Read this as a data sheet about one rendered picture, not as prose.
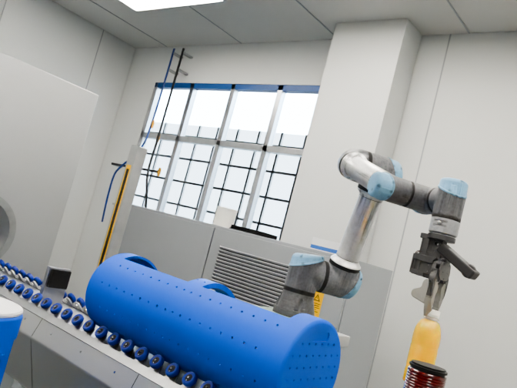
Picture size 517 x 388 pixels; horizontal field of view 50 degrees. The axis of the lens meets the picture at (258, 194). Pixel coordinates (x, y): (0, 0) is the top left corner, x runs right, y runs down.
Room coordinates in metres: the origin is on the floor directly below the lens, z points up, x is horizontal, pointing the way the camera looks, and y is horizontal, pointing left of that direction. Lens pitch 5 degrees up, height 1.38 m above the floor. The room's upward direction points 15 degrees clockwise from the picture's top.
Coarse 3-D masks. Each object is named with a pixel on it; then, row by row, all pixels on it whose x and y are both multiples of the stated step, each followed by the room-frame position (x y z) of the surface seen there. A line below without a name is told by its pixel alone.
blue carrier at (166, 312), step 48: (96, 288) 1.91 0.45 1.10; (144, 288) 1.78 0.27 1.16; (192, 288) 1.70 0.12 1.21; (144, 336) 1.75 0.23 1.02; (192, 336) 1.59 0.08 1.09; (240, 336) 1.49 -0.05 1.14; (288, 336) 1.42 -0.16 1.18; (336, 336) 1.55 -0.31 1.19; (240, 384) 1.48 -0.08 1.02; (288, 384) 1.41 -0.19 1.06
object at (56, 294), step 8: (48, 272) 2.29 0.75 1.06; (56, 272) 2.30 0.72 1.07; (64, 272) 2.32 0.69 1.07; (48, 280) 2.29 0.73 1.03; (56, 280) 2.30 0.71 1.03; (64, 280) 2.33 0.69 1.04; (48, 288) 2.30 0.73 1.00; (56, 288) 2.31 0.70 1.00; (64, 288) 2.34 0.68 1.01; (48, 296) 2.31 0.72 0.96; (56, 296) 2.34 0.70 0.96
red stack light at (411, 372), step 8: (408, 368) 0.94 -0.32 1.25; (408, 376) 0.93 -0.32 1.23; (416, 376) 0.91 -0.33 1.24; (424, 376) 0.91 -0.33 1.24; (432, 376) 0.90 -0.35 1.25; (440, 376) 0.91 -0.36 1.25; (408, 384) 0.93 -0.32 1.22; (416, 384) 0.91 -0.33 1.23; (424, 384) 0.91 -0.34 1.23; (432, 384) 0.90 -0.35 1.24; (440, 384) 0.91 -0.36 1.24
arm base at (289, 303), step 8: (288, 288) 1.97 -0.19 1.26; (280, 296) 2.00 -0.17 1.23; (288, 296) 1.96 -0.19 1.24; (296, 296) 1.95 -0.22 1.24; (304, 296) 1.95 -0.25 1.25; (312, 296) 1.98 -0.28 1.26; (280, 304) 1.96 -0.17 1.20; (288, 304) 1.95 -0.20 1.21; (296, 304) 1.94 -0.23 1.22; (304, 304) 1.95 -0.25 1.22; (312, 304) 1.98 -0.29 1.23; (280, 312) 1.95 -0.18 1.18; (288, 312) 1.94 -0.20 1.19; (296, 312) 1.93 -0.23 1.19; (304, 312) 1.94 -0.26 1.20; (312, 312) 1.97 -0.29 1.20
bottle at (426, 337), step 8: (424, 320) 1.43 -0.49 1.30; (432, 320) 1.42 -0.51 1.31; (416, 328) 1.43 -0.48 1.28; (424, 328) 1.41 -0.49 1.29; (432, 328) 1.41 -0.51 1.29; (440, 328) 1.42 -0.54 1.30; (416, 336) 1.42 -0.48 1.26; (424, 336) 1.41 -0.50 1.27; (432, 336) 1.40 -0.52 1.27; (440, 336) 1.42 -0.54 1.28; (416, 344) 1.42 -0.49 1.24; (424, 344) 1.41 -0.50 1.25; (432, 344) 1.41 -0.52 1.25; (416, 352) 1.42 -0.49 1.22; (424, 352) 1.41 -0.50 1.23; (432, 352) 1.41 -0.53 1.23; (408, 360) 1.44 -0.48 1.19; (424, 360) 1.41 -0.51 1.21; (432, 360) 1.41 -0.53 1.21
